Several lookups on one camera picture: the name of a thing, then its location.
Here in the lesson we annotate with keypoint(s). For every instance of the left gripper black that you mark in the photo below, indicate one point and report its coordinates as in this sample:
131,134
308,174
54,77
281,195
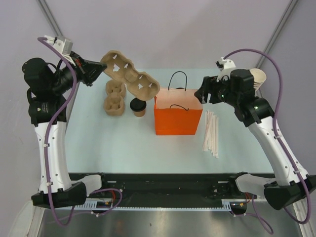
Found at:
88,71

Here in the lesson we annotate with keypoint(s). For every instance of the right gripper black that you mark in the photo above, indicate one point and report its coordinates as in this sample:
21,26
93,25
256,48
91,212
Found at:
210,84

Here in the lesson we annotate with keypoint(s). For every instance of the orange paper bag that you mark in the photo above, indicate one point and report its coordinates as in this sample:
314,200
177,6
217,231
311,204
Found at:
176,111

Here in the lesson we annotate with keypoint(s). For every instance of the single pulp cup carrier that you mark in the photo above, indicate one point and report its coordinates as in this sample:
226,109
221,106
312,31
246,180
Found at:
140,84

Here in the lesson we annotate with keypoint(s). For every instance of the black coffee cup lid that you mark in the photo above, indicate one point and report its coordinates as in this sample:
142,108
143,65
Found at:
137,105

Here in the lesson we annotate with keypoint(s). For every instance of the stack of paper cups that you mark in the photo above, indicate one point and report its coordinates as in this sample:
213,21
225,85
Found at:
259,77

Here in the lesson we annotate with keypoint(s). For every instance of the single brown paper cup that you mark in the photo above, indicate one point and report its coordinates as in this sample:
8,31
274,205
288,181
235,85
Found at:
139,113

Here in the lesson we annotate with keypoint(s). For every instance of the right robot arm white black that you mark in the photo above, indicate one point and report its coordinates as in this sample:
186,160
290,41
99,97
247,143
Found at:
237,87

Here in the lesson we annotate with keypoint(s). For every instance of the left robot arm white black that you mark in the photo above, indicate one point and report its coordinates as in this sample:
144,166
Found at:
48,115

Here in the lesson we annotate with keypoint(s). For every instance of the brown pulp cup carrier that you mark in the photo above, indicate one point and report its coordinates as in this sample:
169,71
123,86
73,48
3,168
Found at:
114,104

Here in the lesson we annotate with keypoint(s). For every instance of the bundle of wrapped straws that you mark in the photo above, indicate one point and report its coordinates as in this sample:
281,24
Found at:
211,135

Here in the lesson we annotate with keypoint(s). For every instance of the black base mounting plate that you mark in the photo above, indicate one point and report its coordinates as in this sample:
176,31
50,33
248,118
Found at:
170,190

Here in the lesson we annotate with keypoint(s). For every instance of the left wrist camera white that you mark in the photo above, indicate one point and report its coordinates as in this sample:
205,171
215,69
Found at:
61,44

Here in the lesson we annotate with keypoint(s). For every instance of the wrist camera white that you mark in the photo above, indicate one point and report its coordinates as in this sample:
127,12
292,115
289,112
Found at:
61,44
226,66

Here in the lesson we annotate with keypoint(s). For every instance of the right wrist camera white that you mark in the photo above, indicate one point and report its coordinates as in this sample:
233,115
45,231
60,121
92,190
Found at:
226,66

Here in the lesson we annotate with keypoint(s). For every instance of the aluminium rail frame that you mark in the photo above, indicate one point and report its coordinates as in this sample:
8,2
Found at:
282,224

